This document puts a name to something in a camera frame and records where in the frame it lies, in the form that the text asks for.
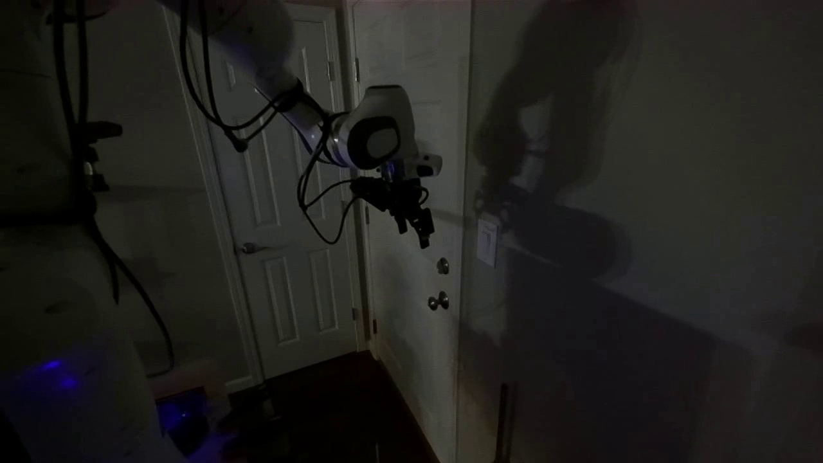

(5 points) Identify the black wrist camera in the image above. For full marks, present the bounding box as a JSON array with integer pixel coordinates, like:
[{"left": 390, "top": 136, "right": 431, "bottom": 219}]
[{"left": 346, "top": 175, "right": 386, "bottom": 205}]

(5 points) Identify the white light switch plate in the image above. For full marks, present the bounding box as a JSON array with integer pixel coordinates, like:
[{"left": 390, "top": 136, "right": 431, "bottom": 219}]
[{"left": 474, "top": 219, "right": 498, "bottom": 270}]

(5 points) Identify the small box with blue light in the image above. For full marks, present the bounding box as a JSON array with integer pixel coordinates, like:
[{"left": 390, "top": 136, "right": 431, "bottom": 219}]
[{"left": 151, "top": 356, "right": 237, "bottom": 457}]

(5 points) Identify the white panelled door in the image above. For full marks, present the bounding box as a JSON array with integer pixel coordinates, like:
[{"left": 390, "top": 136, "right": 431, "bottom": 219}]
[{"left": 183, "top": 3, "right": 368, "bottom": 381}]

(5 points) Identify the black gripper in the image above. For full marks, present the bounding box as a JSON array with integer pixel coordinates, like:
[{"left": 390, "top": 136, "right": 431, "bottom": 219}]
[{"left": 376, "top": 175, "right": 436, "bottom": 251}]

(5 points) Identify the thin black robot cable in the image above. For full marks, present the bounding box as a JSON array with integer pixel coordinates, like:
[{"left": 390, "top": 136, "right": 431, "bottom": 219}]
[{"left": 175, "top": 0, "right": 360, "bottom": 250}]

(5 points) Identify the plain white door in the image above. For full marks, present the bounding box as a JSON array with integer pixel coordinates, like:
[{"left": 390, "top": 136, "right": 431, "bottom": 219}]
[{"left": 346, "top": 0, "right": 474, "bottom": 463}]

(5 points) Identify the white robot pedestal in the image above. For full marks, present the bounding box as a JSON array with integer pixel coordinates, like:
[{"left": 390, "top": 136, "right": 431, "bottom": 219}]
[{"left": 0, "top": 228, "right": 178, "bottom": 463}]

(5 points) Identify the thick black cable hose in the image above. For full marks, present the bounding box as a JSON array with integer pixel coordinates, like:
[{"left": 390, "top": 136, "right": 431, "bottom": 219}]
[{"left": 45, "top": 0, "right": 180, "bottom": 374}]

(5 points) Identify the black camera on stand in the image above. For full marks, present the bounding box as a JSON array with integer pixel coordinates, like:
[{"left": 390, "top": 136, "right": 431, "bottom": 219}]
[{"left": 70, "top": 120, "right": 126, "bottom": 194}]

